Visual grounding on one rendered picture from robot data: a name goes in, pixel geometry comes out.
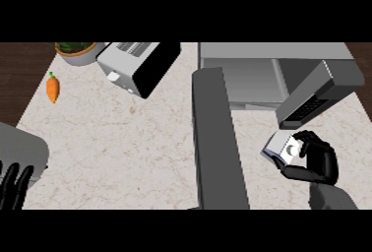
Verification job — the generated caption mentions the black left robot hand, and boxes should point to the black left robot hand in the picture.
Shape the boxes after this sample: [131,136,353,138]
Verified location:
[0,159,37,211]

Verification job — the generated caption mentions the dark grey microwave door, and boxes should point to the dark grey microwave door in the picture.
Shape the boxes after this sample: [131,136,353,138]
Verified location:
[190,67,251,211]

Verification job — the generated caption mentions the silver and black toaster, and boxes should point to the silver and black toaster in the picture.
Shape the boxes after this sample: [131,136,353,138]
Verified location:
[94,41,183,99]

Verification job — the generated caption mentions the grey microwave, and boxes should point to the grey microwave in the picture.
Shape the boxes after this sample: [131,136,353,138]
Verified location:
[198,41,366,131]

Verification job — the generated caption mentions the potted green plant grey pot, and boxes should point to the potted green plant grey pot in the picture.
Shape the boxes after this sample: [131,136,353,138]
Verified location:
[53,41,108,68]

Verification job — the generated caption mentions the orange carrot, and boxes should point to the orange carrot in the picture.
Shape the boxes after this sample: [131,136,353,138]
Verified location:
[46,71,60,104]

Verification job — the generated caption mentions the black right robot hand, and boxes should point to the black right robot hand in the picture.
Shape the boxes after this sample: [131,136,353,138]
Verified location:
[269,129,339,185]

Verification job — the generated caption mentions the white milk carton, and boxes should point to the white milk carton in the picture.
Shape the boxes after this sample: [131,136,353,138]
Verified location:
[260,130,308,166]

